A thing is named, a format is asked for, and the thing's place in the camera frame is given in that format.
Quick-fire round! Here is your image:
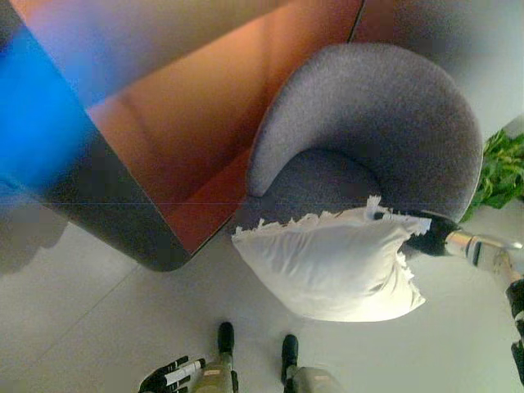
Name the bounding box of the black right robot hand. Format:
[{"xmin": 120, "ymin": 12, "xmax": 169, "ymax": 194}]
[{"xmin": 369, "ymin": 206, "xmax": 456, "ymax": 258}]

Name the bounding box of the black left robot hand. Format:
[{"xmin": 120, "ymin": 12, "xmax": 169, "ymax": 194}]
[{"xmin": 138, "ymin": 355, "xmax": 208, "ymax": 393}]

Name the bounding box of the white fringed pillow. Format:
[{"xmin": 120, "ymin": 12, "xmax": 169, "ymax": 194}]
[{"xmin": 231, "ymin": 195, "xmax": 433, "ymax": 323}]

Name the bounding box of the grey fabric armchair sofa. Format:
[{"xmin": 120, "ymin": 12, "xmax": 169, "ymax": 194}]
[{"xmin": 235, "ymin": 43, "xmax": 484, "ymax": 242}]

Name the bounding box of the green leafy potted plant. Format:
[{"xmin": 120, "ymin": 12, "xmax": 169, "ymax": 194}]
[{"xmin": 460, "ymin": 129, "xmax": 524, "ymax": 222}]

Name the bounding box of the curved dark partition with orange side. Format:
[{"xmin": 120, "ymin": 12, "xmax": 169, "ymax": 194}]
[{"xmin": 0, "ymin": 0, "xmax": 365, "ymax": 273}]

